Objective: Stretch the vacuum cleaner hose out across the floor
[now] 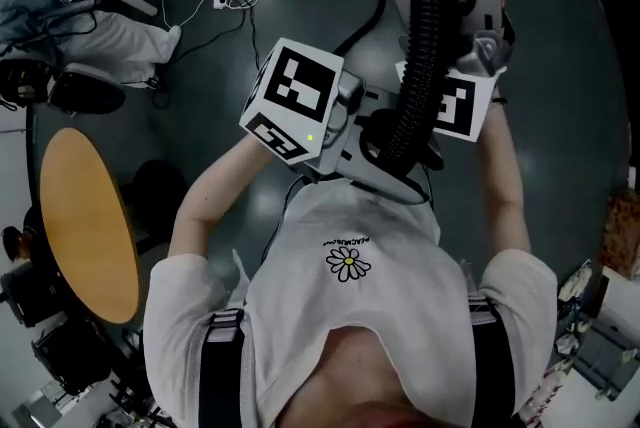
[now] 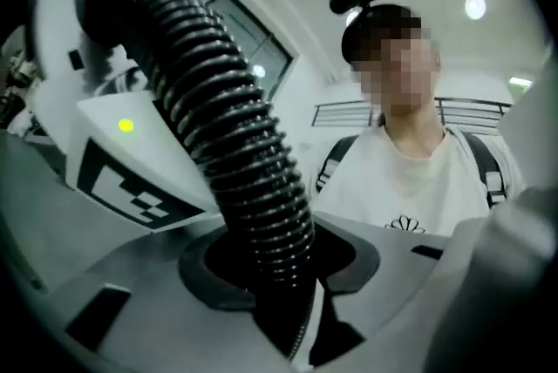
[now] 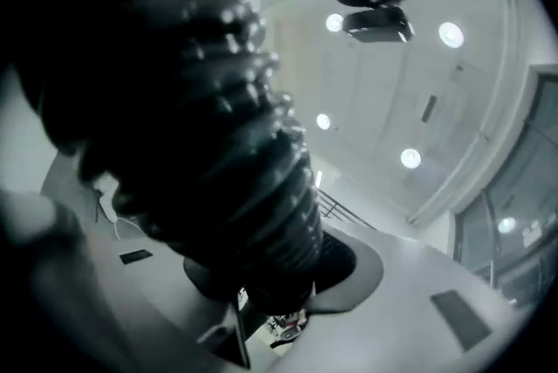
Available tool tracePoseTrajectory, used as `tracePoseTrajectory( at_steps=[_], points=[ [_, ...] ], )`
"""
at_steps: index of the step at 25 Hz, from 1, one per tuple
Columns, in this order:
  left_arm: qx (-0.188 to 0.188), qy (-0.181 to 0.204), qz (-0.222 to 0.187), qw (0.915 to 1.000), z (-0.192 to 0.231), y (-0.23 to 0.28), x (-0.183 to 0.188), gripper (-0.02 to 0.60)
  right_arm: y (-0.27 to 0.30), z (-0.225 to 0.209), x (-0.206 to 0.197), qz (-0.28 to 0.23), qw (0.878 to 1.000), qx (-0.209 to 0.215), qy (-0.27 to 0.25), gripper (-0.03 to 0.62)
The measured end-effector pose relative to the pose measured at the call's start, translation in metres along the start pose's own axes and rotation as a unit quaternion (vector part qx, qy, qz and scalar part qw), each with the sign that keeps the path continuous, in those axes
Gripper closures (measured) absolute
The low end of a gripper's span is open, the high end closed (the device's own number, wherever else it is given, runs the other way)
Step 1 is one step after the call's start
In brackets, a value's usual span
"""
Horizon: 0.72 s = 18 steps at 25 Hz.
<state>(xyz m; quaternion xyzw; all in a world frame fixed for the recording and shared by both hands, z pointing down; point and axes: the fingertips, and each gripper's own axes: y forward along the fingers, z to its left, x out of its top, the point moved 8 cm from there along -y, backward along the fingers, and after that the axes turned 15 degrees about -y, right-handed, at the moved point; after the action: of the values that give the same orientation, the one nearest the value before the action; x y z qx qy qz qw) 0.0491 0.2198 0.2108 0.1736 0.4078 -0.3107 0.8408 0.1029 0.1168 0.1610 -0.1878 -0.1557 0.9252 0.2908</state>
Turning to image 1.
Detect person's left forearm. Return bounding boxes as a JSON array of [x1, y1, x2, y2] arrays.
[[167, 134, 275, 262]]

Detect grey plastic crate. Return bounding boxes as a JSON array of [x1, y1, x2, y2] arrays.
[[569, 318, 640, 400]]

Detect black vacuum cleaner hose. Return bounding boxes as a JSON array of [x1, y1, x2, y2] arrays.
[[331, 0, 451, 173]]

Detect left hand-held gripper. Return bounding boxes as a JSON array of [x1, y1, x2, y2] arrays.
[[238, 37, 431, 206]]

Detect black grey shoulder strap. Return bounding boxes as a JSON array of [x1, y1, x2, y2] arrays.
[[467, 295, 516, 428], [198, 308, 251, 428]]

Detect person's neck and chest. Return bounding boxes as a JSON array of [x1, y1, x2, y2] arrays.
[[272, 325, 451, 428]]

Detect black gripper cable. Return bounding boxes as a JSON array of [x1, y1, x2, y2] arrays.
[[259, 175, 306, 267]]

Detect person's right forearm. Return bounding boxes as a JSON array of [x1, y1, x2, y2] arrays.
[[472, 80, 532, 257]]

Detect white flower print t-shirt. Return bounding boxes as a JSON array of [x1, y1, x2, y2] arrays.
[[143, 178, 559, 428]]

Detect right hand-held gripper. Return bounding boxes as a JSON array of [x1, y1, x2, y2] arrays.
[[374, 0, 516, 143]]

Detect black metal frame rack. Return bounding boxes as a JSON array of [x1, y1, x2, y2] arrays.
[[29, 315, 166, 428]]

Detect brown patterned cardboard box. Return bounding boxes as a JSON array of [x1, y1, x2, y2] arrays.
[[601, 193, 640, 278]]

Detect round wooden table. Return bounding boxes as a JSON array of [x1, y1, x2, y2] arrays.
[[38, 125, 190, 326]]

